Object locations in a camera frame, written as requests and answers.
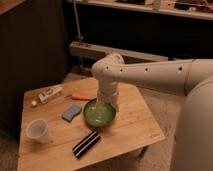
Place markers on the green ceramic bowl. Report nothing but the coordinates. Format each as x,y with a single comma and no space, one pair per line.
98,116

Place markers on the dark cabinet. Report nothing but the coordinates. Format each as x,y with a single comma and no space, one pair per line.
33,53

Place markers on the blue sponge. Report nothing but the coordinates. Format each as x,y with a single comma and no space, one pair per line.
71,112

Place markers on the clear plastic cup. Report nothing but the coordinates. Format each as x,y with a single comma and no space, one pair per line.
37,130

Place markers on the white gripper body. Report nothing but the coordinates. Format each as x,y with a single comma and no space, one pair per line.
108,93

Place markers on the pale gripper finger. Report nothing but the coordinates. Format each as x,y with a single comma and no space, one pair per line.
99,104

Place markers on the orange pepper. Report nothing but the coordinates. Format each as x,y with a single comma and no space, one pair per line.
78,96

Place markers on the wooden table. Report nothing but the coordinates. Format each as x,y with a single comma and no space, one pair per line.
133,128

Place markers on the long grey case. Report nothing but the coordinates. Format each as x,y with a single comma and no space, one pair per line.
94,53

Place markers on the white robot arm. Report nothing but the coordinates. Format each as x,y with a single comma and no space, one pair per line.
192,78

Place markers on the metal pole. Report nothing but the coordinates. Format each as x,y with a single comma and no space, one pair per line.
79,35

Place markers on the black white striped case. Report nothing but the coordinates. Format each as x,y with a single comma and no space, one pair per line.
85,144

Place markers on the wooden shelf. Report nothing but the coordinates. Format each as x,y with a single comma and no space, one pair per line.
142,8

